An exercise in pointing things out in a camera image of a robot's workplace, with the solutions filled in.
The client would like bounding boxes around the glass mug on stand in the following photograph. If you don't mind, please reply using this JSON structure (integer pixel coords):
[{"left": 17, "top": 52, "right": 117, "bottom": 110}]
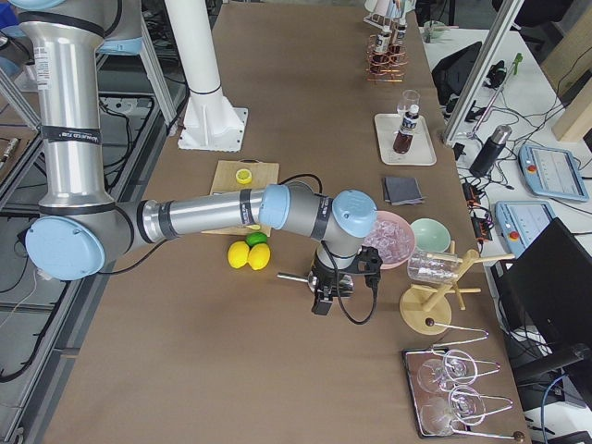
[{"left": 407, "top": 250, "right": 462, "bottom": 284}]

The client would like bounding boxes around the upper yellow lemon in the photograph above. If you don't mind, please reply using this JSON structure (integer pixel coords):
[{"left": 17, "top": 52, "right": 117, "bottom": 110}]
[{"left": 227, "top": 240, "right": 250, "bottom": 269}]

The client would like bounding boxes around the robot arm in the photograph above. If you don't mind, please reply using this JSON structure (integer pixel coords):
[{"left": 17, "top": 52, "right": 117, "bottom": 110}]
[{"left": 18, "top": 1, "right": 381, "bottom": 315}]

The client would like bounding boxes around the yellow lemon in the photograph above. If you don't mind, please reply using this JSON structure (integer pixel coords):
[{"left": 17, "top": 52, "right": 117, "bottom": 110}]
[
  {"left": 248, "top": 243, "right": 271, "bottom": 271},
  {"left": 227, "top": 240, "right": 250, "bottom": 269}
]

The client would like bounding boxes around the pink bowl of ice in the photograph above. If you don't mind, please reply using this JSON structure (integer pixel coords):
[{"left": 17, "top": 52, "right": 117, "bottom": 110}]
[{"left": 363, "top": 211, "right": 416, "bottom": 269}]

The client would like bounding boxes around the steel ice scoop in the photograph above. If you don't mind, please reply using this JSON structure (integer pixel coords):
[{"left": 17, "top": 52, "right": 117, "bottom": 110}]
[{"left": 277, "top": 272, "right": 354, "bottom": 297}]

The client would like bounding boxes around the blue teach pendant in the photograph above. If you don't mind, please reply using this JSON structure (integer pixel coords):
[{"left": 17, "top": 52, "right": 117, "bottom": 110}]
[
  {"left": 519, "top": 144, "right": 589, "bottom": 202},
  {"left": 495, "top": 201, "right": 556, "bottom": 257}
]

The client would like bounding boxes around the white rabbit tray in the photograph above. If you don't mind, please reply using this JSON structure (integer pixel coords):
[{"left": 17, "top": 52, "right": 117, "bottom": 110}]
[{"left": 374, "top": 114, "right": 437, "bottom": 167}]

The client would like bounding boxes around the lower yellow lemon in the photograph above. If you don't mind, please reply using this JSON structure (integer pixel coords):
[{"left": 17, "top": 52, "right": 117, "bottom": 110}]
[{"left": 248, "top": 243, "right": 271, "bottom": 271}]

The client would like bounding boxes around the half lemon slice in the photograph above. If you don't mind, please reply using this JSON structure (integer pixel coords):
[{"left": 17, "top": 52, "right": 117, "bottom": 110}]
[{"left": 235, "top": 168, "right": 253, "bottom": 185}]

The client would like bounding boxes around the wooden cup tree stand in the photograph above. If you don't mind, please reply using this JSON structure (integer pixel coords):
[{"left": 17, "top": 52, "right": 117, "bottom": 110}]
[{"left": 400, "top": 250, "right": 515, "bottom": 335}]

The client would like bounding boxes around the bamboo cutting board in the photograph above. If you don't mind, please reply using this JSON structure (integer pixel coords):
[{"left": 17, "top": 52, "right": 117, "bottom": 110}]
[{"left": 201, "top": 159, "right": 280, "bottom": 236}]

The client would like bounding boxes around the grey folded cloth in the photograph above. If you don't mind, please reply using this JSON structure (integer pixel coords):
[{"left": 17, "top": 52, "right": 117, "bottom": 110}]
[{"left": 382, "top": 177, "right": 424, "bottom": 205}]

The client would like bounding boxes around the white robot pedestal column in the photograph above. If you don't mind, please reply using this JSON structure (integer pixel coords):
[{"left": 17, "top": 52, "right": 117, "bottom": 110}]
[{"left": 166, "top": 0, "right": 248, "bottom": 153}]

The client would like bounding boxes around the copper wire bottle basket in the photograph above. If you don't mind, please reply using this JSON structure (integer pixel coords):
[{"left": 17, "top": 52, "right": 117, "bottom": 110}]
[{"left": 366, "top": 22, "right": 408, "bottom": 83}]

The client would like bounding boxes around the white cup rack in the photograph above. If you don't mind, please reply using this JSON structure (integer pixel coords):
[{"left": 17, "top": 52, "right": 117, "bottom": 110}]
[{"left": 364, "top": 0, "right": 406, "bottom": 28}]

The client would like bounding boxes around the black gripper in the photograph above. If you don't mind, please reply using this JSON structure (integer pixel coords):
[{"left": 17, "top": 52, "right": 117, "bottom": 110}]
[{"left": 310, "top": 254, "right": 354, "bottom": 315}]

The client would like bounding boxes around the black thermos bottle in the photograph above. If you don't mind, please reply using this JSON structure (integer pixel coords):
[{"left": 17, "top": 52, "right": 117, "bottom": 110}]
[{"left": 469, "top": 125, "right": 512, "bottom": 178}]

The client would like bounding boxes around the glass rack tray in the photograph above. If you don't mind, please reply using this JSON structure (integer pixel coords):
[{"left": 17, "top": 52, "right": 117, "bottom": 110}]
[{"left": 402, "top": 348, "right": 500, "bottom": 439}]

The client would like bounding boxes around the aluminium frame post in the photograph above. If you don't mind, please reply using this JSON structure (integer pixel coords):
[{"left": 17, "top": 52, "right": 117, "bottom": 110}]
[{"left": 442, "top": 0, "right": 524, "bottom": 145}]

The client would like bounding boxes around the green ceramic bowl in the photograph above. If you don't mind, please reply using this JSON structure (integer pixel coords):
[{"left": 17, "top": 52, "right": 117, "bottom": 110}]
[{"left": 411, "top": 218, "right": 451, "bottom": 253}]

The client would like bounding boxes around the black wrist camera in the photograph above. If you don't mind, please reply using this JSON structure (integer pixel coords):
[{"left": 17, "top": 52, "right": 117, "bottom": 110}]
[{"left": 357, "top": 246, "right": 382, "bottom": 287}]

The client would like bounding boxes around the hanging wine glass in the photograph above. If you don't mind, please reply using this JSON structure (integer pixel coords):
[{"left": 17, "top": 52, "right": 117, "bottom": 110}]
[
  {"left": 417, "top": 350, "right": 477, "bottom": 393},
  {"left": 420, "top": 386, "right": 485, "bottom": 437}
]

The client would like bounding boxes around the clear wine glass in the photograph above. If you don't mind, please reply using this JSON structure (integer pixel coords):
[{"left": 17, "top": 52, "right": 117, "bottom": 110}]
[{"left": 397, "top": 89, "right": 420, "bottom": 116}]

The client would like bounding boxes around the green lime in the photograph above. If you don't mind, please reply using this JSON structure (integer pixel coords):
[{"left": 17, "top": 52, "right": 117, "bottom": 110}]
[{"left": 245, "top": 231, "right": 267, "bottom": 248}]

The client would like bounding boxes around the black monitor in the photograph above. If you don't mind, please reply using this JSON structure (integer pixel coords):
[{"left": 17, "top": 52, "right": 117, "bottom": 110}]
[{"left": 504, "top": 218, "right": 591, "bottom": 349}]

